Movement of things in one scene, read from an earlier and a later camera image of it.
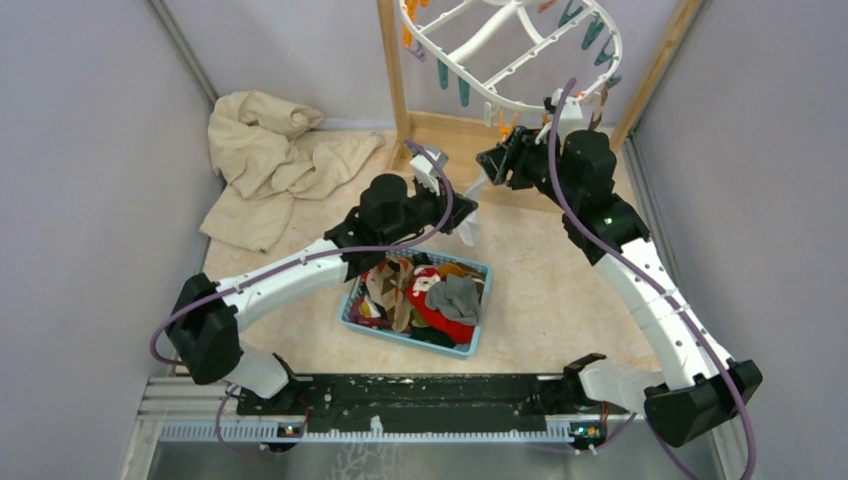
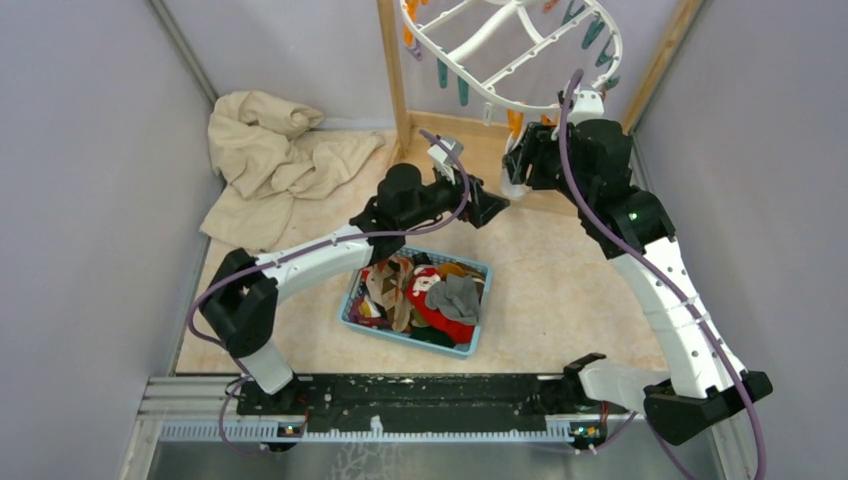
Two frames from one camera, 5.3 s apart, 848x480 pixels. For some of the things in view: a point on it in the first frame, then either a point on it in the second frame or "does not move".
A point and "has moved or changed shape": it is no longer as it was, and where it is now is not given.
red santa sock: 417,286 does not move
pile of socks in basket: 410,294 does not move
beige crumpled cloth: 265,165 does not move
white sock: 469,231 has moved or changed shape
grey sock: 456,298 does not move
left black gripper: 461,206 -> 483,206
